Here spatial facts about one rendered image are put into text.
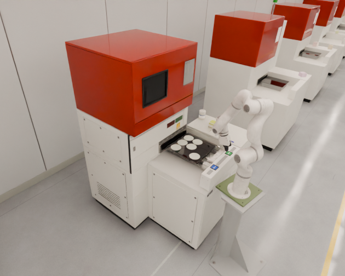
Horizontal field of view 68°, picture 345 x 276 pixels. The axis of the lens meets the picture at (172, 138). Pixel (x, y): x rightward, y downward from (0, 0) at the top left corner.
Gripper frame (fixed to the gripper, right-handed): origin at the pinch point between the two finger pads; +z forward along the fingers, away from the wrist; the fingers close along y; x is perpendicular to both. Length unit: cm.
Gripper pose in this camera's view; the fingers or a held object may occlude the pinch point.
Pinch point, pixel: (226, 148)
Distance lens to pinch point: 231.9
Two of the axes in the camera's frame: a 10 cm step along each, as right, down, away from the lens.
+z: 2.5, 8.5, 4.7
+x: 6.3, -5.1, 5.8
